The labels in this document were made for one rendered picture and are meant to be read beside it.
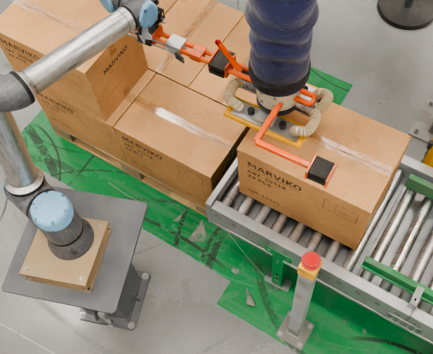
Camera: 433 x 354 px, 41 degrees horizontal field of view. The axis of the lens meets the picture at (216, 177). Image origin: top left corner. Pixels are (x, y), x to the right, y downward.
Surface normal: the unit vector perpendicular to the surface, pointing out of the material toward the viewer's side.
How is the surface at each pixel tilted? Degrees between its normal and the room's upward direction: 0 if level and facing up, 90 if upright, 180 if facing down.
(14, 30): 0
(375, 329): 0
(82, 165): 0
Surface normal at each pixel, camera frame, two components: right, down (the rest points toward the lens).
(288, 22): 0.15, 0.88
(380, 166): -0.07, -0.47
